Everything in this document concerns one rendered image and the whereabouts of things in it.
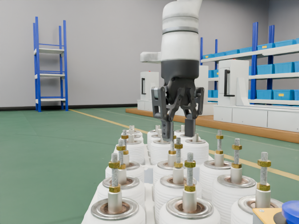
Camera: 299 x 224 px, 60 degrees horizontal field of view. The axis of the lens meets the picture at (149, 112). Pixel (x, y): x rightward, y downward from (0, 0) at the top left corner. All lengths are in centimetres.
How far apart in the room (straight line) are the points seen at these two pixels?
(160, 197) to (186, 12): 35
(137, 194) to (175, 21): 33
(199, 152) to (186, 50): 52
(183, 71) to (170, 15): 11
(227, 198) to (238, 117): 246
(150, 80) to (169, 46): 443
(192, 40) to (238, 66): 275
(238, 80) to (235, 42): 646
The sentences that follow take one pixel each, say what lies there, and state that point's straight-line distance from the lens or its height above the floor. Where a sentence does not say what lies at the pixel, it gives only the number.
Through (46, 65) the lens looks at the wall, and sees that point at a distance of 659.
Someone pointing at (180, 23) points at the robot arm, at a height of 56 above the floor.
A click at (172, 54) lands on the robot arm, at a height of 51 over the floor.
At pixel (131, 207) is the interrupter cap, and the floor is 25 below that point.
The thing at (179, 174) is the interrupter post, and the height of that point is 27.
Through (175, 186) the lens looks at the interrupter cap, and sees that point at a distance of 52.
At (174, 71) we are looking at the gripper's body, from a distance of 49.
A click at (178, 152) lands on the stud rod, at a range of 53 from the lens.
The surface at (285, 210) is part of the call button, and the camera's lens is 28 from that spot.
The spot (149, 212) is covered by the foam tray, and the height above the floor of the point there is 18.
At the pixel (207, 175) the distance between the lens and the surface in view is 65.
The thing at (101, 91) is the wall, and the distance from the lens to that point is 685.
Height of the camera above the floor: 44
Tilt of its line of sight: 5 degrees down
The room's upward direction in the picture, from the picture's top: straight up
